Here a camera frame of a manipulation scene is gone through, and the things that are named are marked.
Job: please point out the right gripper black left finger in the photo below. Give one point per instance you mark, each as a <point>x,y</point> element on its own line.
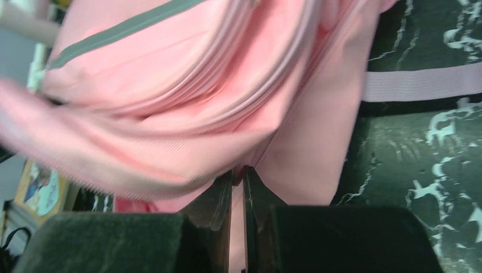
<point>196,239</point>

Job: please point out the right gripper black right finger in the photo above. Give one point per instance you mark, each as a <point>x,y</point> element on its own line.
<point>296,238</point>

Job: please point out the pink student backpack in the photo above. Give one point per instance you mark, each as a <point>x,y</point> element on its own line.
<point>334,103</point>

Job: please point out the orange children's book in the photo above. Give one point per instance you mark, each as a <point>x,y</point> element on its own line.
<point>42,192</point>

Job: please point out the white pvc pipe frame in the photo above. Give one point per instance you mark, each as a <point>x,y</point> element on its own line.
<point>33,20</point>

